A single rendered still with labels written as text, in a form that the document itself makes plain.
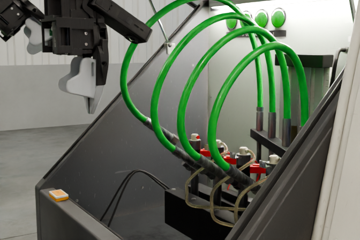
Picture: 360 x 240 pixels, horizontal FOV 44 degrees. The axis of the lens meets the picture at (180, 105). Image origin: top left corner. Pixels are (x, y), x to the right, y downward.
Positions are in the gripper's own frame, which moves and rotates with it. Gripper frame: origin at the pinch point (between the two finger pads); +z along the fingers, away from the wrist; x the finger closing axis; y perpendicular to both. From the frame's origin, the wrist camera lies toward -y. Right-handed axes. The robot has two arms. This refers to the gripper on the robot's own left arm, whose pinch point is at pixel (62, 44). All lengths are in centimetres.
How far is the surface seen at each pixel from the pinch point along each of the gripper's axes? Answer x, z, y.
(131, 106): 8.7, 18.5, 1.9
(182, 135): 23.2, 26.5, 3.2
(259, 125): 0, 46, -19
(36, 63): -633, -48, -117
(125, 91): 9.7, 15.4, 0.8
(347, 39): 20, 42, -40
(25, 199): -317, 49, 38
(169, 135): 5.7, 29.2, -0.1
